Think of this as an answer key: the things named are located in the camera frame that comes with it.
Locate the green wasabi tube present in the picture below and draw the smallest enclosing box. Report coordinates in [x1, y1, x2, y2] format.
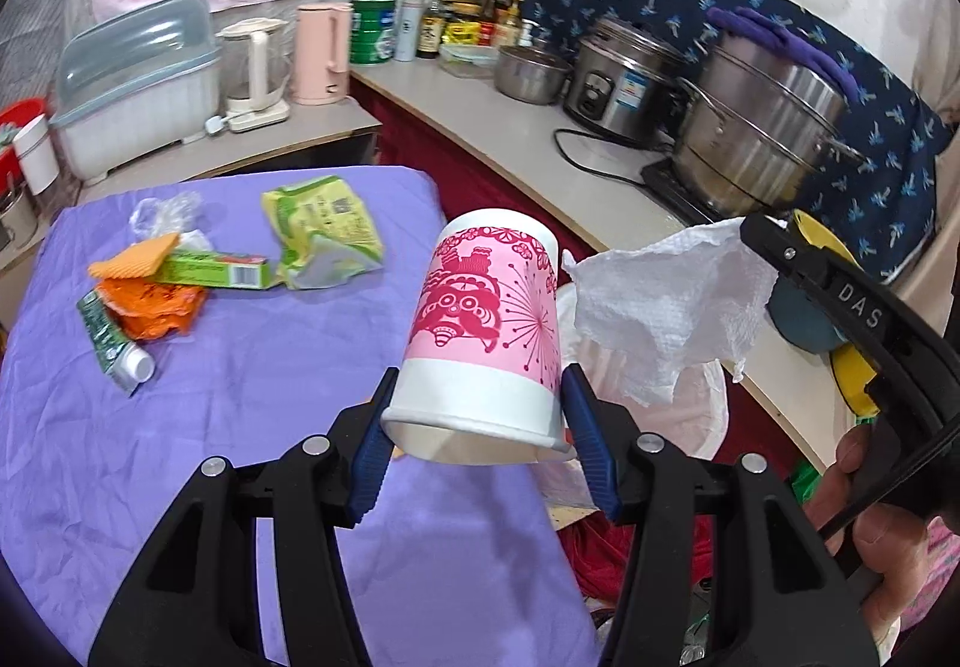
[76, 290, 156, 396]

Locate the orange snack wrapper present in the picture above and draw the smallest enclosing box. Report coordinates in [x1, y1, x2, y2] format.
[94, 279, 208, 342]

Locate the pink white paper cup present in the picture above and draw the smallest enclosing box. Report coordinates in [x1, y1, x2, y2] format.
[381, 209, 574, 465]

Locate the green wasabi box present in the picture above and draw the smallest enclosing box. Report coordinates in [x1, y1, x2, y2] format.
[151, 251, 274, 290]

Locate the green snack bag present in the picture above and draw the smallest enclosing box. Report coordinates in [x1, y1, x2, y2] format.
[260, 175, 384, 290]

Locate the orange foam net sleeve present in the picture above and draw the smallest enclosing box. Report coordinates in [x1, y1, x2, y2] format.
[88, 233, 179, 280]

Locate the white trash bin bag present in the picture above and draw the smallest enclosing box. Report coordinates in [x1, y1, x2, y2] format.
[556, 284, 729, 461]

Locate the person's right hand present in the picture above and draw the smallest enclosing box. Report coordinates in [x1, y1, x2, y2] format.
[804, 425, 928, 651]

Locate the yellow saucepan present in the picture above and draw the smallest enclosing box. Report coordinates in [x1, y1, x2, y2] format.
[789, 211, 878, 422]

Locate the large steel steamer pot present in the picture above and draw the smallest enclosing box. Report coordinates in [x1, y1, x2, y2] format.
[672, 32, 866, 217]

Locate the blue patterned cloth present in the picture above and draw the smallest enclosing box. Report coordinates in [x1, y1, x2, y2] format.
[521, 0, 955, 282]

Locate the black induction cooker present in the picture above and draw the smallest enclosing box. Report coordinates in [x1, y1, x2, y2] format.
[640, 158, 726, 225]

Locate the purple cloth on pot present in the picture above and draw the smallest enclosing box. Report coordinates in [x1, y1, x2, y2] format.
[706, 6, 859, 103]

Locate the steel rice cooker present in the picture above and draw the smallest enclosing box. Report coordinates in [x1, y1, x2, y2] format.
[563, 17, 688, 149]

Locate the purple tablecloth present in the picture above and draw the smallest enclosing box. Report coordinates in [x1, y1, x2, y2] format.
[2, 167, 599, 665]

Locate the small steel pot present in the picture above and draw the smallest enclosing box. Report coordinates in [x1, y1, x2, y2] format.
[493, 46, 573, 105]

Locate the clear food container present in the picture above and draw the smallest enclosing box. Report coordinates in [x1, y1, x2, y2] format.
[438, 43, 500, 79]

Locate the yellow seasoning packet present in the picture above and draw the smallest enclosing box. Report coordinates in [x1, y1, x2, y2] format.
[443, 20, 483, 46]

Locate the clear crumpled plastic bag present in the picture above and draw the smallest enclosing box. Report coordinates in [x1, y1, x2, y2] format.
[128, 191, 213, 253]

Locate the dark soy sauce bottle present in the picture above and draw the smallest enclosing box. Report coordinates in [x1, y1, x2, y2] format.
[416, 0, 446, 59]

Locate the white thermos bottle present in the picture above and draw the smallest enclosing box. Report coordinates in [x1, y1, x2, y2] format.
[394, 0, 425, 62]

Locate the white cup container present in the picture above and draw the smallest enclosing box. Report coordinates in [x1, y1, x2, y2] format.
[16, 115, 60, 197]

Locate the green tin can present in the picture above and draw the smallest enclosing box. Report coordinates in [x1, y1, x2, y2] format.
[350, 0, 397, 64]

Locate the pink electric kettle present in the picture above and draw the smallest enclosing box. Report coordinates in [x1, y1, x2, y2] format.
[293, 2, 353, 107]

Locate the red plastic basin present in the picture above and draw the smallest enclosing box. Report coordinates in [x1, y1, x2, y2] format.
[0, 97, 47, 194]

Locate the grey dish rack box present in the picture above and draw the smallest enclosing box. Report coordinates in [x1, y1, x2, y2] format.
[50, 0, 221, 185]

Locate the white glass kettle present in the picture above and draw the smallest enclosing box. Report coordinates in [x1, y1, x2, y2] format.
[205, 17, 291, 136]

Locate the black power cable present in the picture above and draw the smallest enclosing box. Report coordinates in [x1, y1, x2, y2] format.
[551, 126, 655, 190]

